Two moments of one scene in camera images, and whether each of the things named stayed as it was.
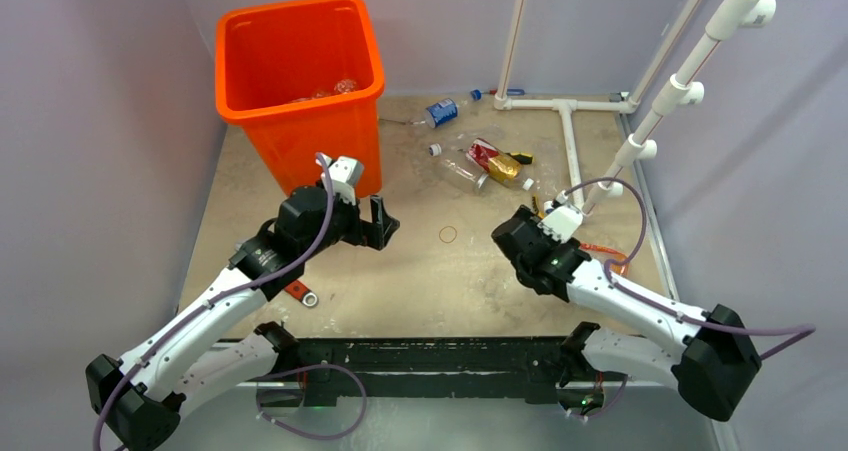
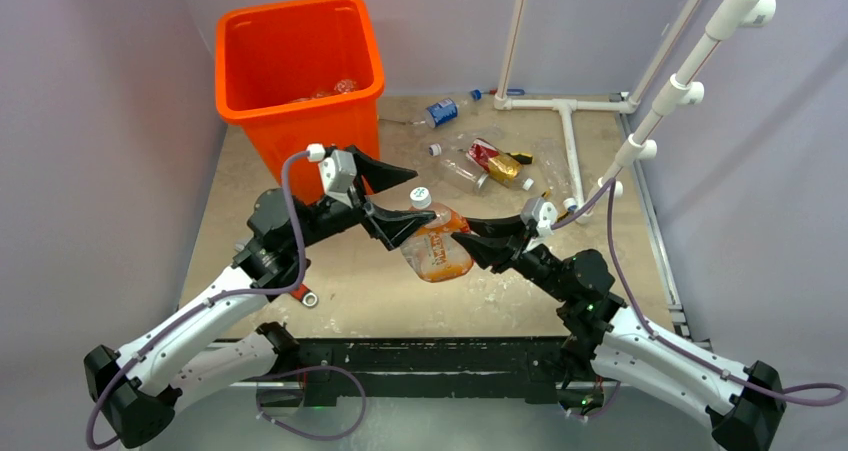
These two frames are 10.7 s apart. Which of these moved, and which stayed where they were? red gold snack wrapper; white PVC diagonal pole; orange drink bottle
Moved: orange drink bottle
Stayed: white PVC diagonal pole; red gold snack wrapper
